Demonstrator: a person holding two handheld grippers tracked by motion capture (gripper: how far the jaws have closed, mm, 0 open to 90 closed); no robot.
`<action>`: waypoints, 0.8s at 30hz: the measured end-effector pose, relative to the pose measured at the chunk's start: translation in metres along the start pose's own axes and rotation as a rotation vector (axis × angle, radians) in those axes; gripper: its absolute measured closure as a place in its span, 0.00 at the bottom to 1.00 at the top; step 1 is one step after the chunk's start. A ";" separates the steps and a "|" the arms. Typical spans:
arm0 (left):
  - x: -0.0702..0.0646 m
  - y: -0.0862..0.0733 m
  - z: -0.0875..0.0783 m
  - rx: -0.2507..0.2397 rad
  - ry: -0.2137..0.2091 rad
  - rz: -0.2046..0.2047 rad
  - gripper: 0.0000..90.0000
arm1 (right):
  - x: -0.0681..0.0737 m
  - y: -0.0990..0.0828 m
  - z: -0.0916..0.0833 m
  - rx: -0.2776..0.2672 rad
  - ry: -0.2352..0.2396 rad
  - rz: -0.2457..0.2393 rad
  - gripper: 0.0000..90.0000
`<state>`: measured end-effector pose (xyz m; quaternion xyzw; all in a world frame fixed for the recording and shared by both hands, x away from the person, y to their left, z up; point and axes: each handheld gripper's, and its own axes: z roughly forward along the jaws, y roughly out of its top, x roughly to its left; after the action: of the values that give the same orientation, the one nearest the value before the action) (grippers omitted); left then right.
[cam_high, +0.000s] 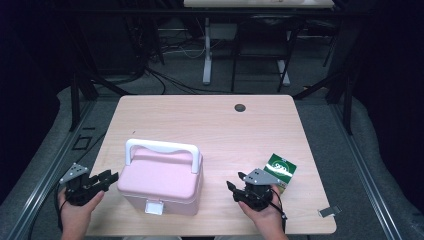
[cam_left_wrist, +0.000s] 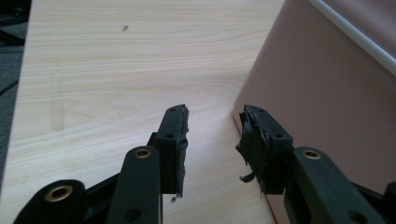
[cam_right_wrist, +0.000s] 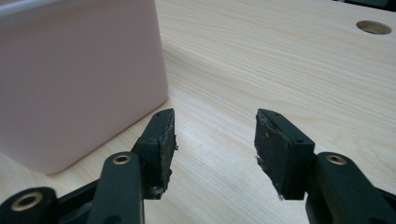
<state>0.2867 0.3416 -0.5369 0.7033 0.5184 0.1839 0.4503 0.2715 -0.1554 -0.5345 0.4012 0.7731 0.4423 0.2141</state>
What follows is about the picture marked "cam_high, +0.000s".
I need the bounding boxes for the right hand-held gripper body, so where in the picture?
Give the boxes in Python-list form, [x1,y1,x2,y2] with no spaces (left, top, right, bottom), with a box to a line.
[233,168,281,212]

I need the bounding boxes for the green cardboard box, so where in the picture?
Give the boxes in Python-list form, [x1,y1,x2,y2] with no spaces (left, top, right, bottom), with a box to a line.
[263,153,298,195]

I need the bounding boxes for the black metal chair frame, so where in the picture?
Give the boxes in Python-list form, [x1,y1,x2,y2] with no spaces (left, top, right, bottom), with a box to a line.
[230,14,306,94]

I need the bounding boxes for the hand-held gripper black cable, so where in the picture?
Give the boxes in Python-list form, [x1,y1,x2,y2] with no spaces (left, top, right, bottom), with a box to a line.
[270,188,288,234]
[28,133,108,240]

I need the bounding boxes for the black metal stand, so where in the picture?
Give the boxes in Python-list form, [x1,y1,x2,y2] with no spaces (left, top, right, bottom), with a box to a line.
[293,71,355,136]
[68,66,134,132]

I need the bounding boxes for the right hand-held gripper black cable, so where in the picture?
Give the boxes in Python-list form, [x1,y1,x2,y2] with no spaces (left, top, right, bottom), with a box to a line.
[270,188,288,234]

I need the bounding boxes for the black floor cables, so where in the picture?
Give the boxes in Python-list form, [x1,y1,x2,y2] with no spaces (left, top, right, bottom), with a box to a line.
[146,66,234,96]

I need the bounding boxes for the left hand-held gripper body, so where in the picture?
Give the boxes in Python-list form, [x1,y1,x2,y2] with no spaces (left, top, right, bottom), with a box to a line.
[59,162,101,207]

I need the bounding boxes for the left hand-held gripper black cable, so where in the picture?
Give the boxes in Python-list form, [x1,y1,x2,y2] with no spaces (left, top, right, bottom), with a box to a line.
[28,133,108,240]

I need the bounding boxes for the aluminium floor rail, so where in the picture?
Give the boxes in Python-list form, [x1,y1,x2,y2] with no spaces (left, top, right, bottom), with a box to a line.
[328,103,404,240]
[6,99,98,240]

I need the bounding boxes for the person's right hand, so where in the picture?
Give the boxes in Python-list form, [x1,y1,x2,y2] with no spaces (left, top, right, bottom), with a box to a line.
[238,194,287,234]

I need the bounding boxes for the person's left hand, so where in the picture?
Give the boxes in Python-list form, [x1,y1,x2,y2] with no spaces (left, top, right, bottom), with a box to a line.
[57,189,105,232]

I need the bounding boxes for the grey metal table clip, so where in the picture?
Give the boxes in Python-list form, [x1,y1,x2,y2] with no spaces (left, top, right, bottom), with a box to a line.
[317,205,342,218]

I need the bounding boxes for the pink storage box white handle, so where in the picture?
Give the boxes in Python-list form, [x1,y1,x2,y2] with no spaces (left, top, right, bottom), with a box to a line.
[117,138,204,217]

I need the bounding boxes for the white background desk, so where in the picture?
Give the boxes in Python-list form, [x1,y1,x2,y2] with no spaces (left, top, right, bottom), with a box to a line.
[183,0,334,87]

